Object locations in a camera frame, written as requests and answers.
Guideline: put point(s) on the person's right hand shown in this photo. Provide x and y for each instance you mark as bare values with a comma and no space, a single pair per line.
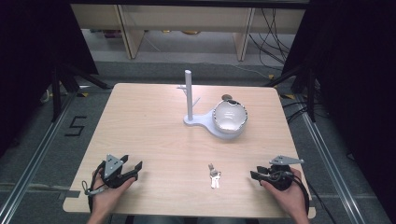
288,199

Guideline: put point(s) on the metal floor rail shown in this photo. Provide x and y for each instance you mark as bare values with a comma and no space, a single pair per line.
333,168
34,158

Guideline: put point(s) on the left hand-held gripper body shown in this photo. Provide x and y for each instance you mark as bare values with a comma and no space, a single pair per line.
111,168

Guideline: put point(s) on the yellow floor tape piece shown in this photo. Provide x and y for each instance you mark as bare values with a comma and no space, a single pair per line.
288,96
82,94

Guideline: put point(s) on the black tape floor mark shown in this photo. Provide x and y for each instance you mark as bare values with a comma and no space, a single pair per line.
75,126

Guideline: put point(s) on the brown round object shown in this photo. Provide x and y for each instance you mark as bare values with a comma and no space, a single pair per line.
226,96

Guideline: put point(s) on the black curtain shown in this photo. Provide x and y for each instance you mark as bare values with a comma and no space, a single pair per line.
31,62
358,77

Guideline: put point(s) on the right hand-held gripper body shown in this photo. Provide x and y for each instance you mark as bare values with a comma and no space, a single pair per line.
280,177

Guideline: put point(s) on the person's left hand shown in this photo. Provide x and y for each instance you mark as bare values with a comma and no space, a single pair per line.
106,196

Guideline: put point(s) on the light wooden shelf unit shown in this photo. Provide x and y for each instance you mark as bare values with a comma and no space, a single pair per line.
186,17

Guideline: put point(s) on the silver key bunch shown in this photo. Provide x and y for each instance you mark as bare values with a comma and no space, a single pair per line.
214,179

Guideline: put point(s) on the grey floor tape strip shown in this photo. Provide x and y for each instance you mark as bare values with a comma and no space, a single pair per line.
37,188

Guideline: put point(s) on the white hook stand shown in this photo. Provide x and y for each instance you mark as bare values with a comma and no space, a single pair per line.
189,99

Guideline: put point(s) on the black tripod stand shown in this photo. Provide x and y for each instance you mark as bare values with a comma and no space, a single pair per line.
311,93
56,93

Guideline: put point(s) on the white bowl with dark rim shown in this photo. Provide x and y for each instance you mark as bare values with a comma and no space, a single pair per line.
229,116

